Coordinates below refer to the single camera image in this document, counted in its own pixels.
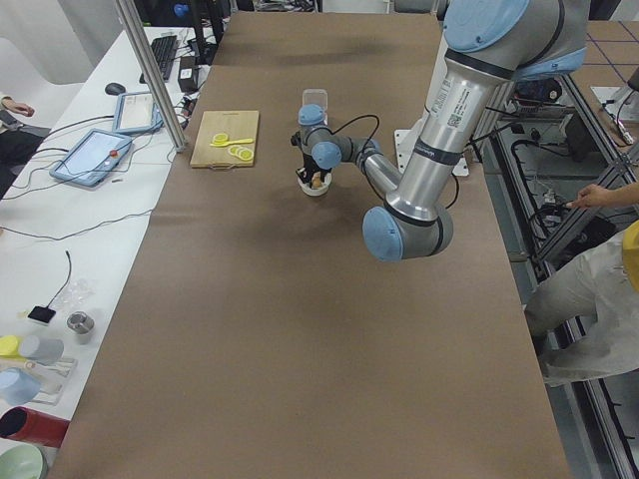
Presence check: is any yellow cup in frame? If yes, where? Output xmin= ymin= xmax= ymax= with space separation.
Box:
xmin=0 ymin=335 xmax=22 ymax=358

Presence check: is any person hand at left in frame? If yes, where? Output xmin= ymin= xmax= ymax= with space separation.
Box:
xmin=1 ymin=97 xmax=35 ymax=118

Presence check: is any person hand at right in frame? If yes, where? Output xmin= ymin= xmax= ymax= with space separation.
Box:
xmin=569 ymin=185 xmax=614 ymax=209

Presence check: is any clear plastic egg box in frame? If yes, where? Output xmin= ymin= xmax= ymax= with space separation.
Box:
xmin=302 ymin=88 xmax=328 ymax=125

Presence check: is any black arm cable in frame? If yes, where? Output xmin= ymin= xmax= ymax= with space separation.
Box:
xmin=326 ymin=114 xmax=463 ymax=210

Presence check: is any black computer mouse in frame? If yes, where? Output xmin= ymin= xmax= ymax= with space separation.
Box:
xmin=104 ymin=82 xmax=127 ymax=96

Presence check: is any black square pad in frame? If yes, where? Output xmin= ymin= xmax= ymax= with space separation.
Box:
xmin=27 ymin=305 xmax=56 ymax=324

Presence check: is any small metal cylinder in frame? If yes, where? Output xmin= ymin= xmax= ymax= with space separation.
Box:
xmin=66 ymin=311 xmax=95 ymax=344

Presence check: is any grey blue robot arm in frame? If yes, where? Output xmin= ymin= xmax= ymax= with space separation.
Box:
xmin=291 ymin=0 xmax=590 ymax=261

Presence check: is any aluminium frame post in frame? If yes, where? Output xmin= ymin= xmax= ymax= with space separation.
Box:
xmin=114 ymin=0 xmax=187 ymax=153

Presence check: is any light green bowl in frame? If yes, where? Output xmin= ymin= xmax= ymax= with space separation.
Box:
xmin=1 ymin=444 xmax=48 ymax=479

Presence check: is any red cylindrical cup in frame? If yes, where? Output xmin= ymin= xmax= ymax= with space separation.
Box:
xmin=1 ymin=406 xmax=70 ymax=448

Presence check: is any grey cup lying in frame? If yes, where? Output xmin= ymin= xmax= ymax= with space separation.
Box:
xmin=18 ymin=335 xmax=64 ymax=365

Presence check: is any blue teach pendant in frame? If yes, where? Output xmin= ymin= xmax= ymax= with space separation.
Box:
xmin=112 ymin=92 xmax=163 ymax=135
xmin=50 ymin=129 xmax=133 ymax=187

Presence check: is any black box on desk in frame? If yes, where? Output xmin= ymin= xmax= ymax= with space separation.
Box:
xmin=178 ymin=56 xmax=199 ymax=93

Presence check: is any brown egg from bowl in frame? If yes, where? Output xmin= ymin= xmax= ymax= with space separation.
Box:
xmin=311 ymin=173 xmax=323 ymax=190

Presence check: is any person in beige clothes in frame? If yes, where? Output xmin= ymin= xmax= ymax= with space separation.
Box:
xmin=522 ymin=64 xmax=639 ymax=388

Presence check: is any wooden cutting board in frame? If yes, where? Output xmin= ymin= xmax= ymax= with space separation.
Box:
xmin=190 ymin=110 xmax=260 ymax=170

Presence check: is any blue teach pendant far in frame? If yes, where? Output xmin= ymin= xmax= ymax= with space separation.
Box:
xmin=112 ymin=92 xmax=163 ymax=135

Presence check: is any black keyboard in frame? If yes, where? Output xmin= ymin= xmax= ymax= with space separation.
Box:
xmin=151 ymin=35 xmax=178 ymax=82

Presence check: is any yellow plastic knife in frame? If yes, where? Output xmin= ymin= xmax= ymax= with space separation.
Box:
xmin=210 ymin=138 xmax=255 ymax=148

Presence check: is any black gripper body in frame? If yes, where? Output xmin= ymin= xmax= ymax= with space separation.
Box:
xmin=296 ymin=152 xmax=331 ymax=183

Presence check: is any light blue cup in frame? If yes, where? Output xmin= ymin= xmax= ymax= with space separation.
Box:
xmin=1 ymin=368 xmax=41 ymax=406

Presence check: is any blue teach pendant near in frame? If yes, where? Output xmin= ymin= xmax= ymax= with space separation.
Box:
xmin=50 ymin=129 xmax=133 ymax=187

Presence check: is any white round bowl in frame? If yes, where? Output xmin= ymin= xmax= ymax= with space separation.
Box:
xmin=298 ymin=174 xmax=332 ymax=197

